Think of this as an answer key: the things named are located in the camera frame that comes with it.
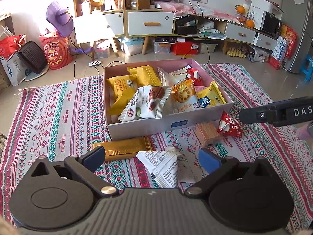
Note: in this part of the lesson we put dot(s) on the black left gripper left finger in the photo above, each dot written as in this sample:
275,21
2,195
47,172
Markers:
59,194

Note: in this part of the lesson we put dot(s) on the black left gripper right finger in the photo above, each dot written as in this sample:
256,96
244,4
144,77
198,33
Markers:
243,195

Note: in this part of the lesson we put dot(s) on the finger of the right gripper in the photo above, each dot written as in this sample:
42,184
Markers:
261,114

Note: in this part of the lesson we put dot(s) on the red snack packet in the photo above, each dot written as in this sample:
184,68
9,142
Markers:
195,77
229,126

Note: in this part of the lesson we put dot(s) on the white pecan snack packet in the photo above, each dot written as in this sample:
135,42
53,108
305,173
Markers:
146,103

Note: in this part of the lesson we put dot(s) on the large yellow snack packet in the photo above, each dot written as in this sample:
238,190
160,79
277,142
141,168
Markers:
145,75

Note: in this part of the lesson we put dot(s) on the purple gloved hand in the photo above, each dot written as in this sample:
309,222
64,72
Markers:
306,131

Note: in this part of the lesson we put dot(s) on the blue plastic stool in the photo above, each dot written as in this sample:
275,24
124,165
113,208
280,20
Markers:
307,68

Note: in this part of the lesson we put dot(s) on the yellow blue-label snack packet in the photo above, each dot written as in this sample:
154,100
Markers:
211,96

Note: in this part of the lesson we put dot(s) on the clear wafer biscuit packet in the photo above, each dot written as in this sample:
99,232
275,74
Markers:
206,133

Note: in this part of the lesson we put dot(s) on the pink wafer packet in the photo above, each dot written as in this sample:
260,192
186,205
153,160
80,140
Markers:
199,88

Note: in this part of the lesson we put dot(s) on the pink cardboard box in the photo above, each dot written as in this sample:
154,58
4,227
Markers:
142,127

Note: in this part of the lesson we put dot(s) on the patterned woven table cloth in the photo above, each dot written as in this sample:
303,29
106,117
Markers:
67,118

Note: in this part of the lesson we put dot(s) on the golden brown bar packet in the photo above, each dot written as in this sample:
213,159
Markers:
124,149

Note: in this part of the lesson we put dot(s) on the white pistachio snack packet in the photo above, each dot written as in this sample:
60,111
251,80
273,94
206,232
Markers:
172,166

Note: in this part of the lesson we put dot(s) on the orange biscuit snack packet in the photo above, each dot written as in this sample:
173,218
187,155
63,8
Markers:
184,96

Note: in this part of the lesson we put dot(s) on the black microwave oven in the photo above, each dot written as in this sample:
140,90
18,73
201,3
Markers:
271,25

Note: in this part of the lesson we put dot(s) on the red storage box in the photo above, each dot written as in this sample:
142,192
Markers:
185,48

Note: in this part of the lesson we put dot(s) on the clear rice cake packet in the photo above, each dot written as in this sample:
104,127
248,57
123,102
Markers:
166,79

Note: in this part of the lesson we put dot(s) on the yellow waffle sandwich packet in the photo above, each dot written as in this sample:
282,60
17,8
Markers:
124,90

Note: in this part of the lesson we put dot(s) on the black electric heater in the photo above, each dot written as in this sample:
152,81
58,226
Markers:
33,57

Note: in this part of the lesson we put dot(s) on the red chips gift bag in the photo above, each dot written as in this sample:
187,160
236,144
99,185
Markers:
56,49

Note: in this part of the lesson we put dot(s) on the purple bag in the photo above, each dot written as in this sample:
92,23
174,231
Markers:
60,18

